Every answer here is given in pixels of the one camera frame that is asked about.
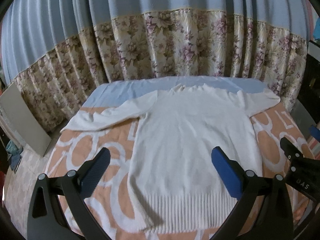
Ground white knit sweater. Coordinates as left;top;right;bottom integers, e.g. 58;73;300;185
66;85;280;233

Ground floral blue curtain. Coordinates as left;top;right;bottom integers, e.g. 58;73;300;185
1;0;311;131

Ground grey leaning board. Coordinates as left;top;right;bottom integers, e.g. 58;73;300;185
1;83;51;157

